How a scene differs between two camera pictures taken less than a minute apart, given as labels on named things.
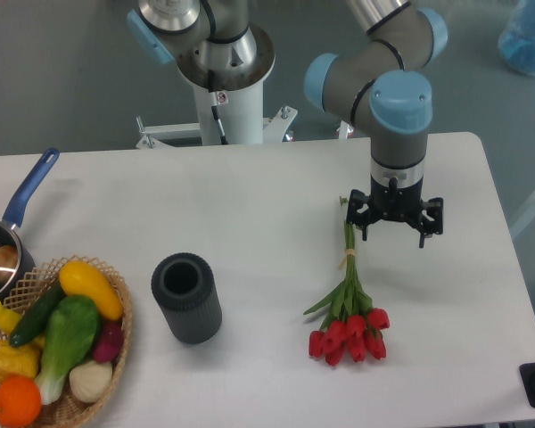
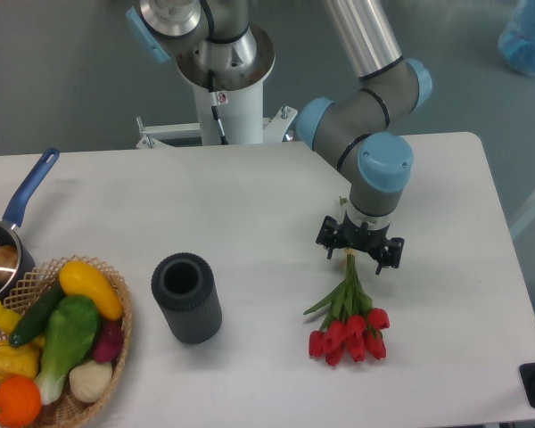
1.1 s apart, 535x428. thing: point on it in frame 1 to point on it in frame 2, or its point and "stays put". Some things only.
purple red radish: x=110 y=342 stays put
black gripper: x=390 y=201 to x=353 y=237
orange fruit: x=16 y=400 stays put
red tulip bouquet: x=352 y=327 stays put
